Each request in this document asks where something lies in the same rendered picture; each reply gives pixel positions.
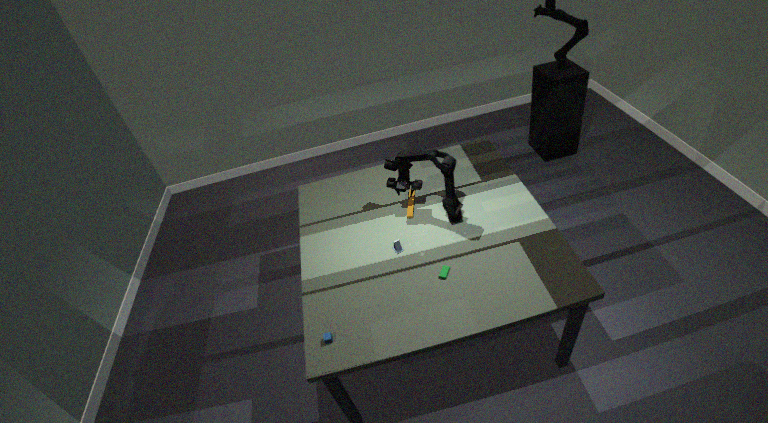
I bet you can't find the green flat bar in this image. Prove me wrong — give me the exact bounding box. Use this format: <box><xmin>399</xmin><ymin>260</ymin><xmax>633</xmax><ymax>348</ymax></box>
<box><xmin>439</xmin><ymin>265</ymin><xmax>450</xmax><ymax>280</ymax></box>

